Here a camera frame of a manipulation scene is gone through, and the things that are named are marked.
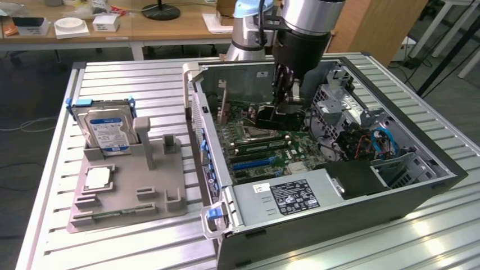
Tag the green motherboard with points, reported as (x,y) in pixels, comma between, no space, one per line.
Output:
(300,152)

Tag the white paper stack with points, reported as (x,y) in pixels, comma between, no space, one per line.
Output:
(215,25)

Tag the silver CPU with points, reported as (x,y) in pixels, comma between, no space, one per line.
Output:
(97,180)

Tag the silver finned chipset heatsink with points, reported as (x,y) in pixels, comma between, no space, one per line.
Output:
(299,167)

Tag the black plastic duct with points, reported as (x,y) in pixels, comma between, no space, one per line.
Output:
(356,180)

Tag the orange object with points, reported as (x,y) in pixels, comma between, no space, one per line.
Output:
(8,31)

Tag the long black expansion slot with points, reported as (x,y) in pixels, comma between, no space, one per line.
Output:
(249,159)

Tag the wooden cabinet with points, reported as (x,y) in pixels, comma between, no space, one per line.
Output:
(375,28)

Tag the black round lamp base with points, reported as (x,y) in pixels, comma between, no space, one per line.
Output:
(161,12)

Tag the white box black lid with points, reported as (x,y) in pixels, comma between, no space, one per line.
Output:
(32,30)

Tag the short black expansion slot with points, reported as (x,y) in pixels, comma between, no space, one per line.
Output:
(245,175)

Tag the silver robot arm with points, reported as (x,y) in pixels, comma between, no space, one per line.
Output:
(307,14)

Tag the CPU socket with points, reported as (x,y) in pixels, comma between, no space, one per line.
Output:
(255,131)

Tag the blue expansion slot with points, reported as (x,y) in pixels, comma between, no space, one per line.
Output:
(252,165)

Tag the grey parts rack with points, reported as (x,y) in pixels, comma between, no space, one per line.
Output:
(127,191)

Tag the blue plastic latch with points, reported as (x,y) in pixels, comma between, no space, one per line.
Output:
(215,214)

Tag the small white box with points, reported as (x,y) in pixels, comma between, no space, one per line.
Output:
(104,25)

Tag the hard disk drive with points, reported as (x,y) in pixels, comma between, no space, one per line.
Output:
(107,132)

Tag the grey cup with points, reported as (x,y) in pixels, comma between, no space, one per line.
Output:
(53,2)

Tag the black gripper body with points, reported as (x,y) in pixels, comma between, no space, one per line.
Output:
(301,50)

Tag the white box round recess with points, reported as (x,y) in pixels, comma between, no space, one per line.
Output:
(71,31)

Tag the perforated metal drive cage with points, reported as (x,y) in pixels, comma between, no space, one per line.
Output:
(329,112)

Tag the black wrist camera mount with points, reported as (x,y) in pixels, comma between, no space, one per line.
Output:
(273,22)

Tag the green RAM stick white label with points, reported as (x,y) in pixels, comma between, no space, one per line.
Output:
(264,146)

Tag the brown cardboard box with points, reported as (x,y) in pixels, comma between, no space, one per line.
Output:
(224,7)

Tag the black open PC case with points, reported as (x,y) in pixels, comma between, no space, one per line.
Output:
(337,225)

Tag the grey power supply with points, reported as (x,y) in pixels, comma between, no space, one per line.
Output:
(255,208)

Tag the grey metal disk bay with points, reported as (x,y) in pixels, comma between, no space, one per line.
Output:
(408,168)

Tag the wooden desk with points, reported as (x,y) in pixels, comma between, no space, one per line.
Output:
(149,28)

